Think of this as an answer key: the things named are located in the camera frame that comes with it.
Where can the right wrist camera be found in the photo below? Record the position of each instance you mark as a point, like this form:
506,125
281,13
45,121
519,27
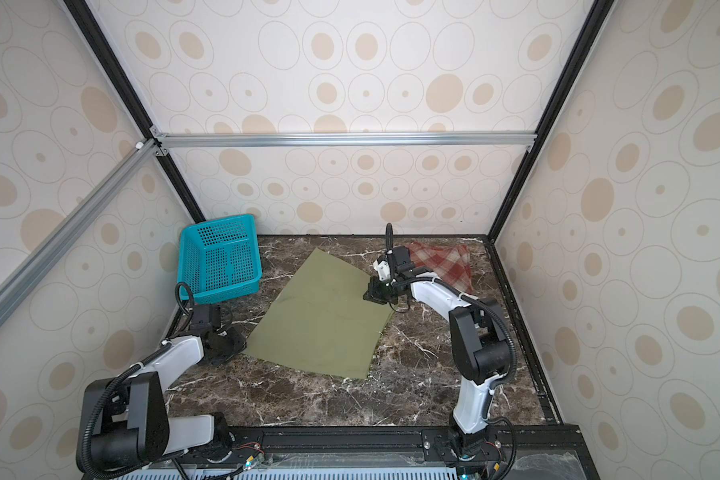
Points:
382,269

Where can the teal plastic basket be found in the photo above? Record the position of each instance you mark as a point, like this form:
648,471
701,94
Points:
219,260

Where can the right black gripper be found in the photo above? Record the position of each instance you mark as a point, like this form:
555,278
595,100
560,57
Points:
373,292

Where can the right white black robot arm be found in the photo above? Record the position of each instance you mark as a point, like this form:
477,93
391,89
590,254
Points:
481,344

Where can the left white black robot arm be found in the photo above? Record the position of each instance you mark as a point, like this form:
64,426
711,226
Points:
124,423

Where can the red plaid skirt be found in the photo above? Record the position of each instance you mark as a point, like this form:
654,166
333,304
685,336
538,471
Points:
451,263

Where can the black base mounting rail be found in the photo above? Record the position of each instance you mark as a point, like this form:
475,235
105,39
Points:
521,452

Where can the olive green skirt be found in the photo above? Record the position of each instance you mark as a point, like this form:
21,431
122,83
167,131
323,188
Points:
320,322

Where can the diagonal aluminium left rail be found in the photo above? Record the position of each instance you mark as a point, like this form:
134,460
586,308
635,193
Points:
17,286

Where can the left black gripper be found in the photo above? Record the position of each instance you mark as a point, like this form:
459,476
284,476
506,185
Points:
238,343

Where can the horizontal aluminium back rail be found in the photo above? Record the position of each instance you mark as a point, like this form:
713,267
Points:
364,139

